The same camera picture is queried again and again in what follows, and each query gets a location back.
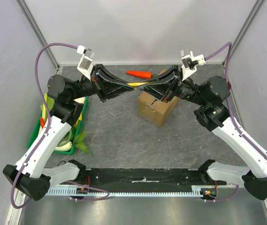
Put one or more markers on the red chili pepper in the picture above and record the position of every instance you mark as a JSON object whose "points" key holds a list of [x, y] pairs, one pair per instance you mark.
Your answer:
{"points": [[42, 122]]}

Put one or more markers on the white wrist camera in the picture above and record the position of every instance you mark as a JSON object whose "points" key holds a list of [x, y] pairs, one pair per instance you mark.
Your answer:
{"points": [[190, 63], [85, 64]]}

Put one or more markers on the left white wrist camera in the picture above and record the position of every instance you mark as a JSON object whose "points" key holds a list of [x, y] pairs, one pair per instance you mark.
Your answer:
{"points": [[85, 64]]}

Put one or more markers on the yellow utility knife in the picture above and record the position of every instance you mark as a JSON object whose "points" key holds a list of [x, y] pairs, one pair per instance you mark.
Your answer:
{"points": [[136, 84]]}

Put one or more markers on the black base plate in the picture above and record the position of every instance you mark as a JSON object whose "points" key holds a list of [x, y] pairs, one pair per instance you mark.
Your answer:
{"points": [[182, 176]]}

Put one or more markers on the white radish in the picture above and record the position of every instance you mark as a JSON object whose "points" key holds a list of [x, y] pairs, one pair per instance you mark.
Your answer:
{"points": [[66, 147]]}

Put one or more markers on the orange toy carrot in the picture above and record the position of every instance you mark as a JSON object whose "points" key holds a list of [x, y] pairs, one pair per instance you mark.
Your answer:
{"points": [[140, 74]]}

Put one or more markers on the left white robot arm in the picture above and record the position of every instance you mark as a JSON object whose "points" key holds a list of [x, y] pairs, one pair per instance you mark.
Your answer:
{"points": [[29, 174]]}

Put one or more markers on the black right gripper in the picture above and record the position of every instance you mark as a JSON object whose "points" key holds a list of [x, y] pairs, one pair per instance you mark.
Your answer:
{"points": [[174, 83]]}

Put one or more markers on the brown cardboard express box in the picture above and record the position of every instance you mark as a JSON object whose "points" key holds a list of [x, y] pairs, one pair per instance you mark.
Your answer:
{"points": [[154, 111]]}

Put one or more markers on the green vegetable tray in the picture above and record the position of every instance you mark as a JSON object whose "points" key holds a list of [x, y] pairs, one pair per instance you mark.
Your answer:
{"points": [[75, 130]]}

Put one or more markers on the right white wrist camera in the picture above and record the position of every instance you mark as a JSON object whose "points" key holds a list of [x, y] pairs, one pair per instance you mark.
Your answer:
{"points": [[190, 63]]}

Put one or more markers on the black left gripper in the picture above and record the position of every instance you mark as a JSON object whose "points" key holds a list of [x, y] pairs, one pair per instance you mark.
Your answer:
{"points": [[107, 85]]}

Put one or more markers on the green leaf beside tray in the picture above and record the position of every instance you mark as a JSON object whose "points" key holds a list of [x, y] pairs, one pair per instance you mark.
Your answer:
{"points": [[78, 142]]}

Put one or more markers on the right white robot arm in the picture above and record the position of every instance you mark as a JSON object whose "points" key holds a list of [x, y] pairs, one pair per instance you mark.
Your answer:
{"points": [[218, 119]]}

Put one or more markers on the purple red onion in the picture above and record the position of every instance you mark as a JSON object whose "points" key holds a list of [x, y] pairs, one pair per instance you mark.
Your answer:
{"points": [[228, 85]]}

